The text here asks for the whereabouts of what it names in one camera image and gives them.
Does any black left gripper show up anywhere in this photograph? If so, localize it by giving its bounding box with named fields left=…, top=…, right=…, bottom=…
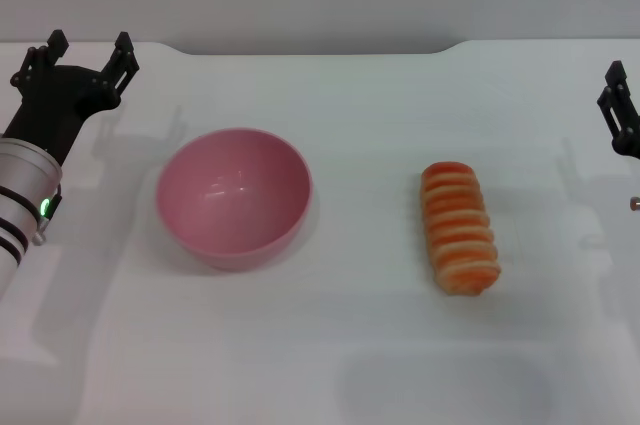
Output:
left=0, top=28, right=140, bottom=167

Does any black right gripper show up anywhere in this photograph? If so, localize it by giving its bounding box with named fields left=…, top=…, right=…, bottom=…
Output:
left=596, top=59, right=640, bottom=161

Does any orange striped bread roll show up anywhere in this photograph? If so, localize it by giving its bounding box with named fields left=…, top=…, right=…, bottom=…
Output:
left=419, top=160, right=502, bottom=297

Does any pink plastic bowl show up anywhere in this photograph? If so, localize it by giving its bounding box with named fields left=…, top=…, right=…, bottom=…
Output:
left=155, top=127, right=314, bottom=272

